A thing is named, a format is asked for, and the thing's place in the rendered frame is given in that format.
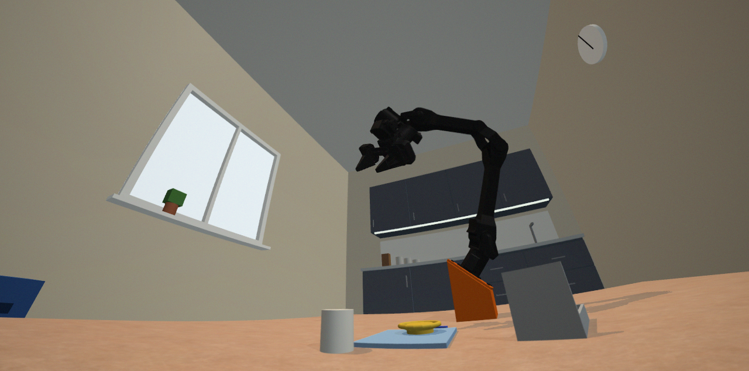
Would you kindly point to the yellow plate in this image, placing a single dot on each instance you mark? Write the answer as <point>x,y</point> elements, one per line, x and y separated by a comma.
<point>419,327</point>

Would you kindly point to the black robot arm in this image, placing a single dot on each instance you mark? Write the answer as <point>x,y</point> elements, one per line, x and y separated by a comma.
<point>482,230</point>

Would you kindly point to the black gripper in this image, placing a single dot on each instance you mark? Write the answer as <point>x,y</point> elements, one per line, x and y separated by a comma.
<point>395,154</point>

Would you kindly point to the light blue flat slab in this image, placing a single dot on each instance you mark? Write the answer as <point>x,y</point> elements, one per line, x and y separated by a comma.
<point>400,339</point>

